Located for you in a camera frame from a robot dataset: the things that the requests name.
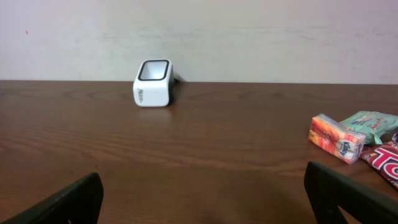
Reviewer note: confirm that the teal wet wipes pack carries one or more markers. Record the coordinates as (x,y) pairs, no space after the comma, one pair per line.
(372,123)

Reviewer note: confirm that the red orange snack bar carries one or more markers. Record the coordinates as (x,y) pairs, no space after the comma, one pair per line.
(383,159)

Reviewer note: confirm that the white barcode scanner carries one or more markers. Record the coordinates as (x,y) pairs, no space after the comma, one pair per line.
(154,83)

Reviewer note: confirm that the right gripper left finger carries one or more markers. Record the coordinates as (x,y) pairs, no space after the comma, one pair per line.
(77,203)

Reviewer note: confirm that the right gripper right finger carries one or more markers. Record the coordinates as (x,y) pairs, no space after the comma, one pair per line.
(329,192)

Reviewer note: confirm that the purple red tissue pack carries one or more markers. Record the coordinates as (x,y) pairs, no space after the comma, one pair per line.
(395,138)

